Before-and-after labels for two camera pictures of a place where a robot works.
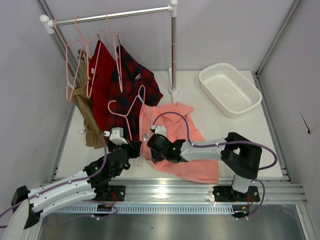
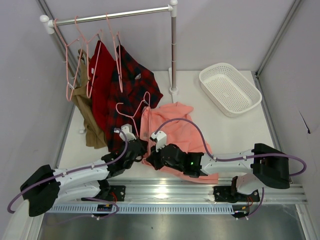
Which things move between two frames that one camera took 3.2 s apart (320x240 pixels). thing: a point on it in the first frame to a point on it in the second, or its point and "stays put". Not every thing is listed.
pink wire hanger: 67,45 stays put
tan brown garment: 93,129 stays put
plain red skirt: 101,69 stays put
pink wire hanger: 141,96 to 136,113
